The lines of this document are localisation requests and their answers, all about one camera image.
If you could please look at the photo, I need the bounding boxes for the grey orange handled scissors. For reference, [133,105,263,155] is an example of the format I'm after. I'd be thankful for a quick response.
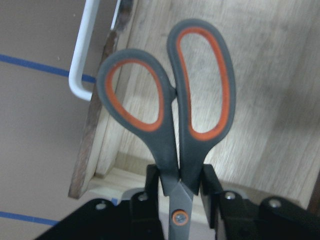
[96,19,236,240]

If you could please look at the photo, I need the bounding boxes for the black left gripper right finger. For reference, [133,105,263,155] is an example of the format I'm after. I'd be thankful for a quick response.
[200,164,320,240]

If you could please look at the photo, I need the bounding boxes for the white drawer tray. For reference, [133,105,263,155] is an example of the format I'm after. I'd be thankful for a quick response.
[68,0,320,226]

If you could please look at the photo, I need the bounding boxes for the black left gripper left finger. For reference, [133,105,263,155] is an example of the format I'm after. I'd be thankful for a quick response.
[38,164,164,240]

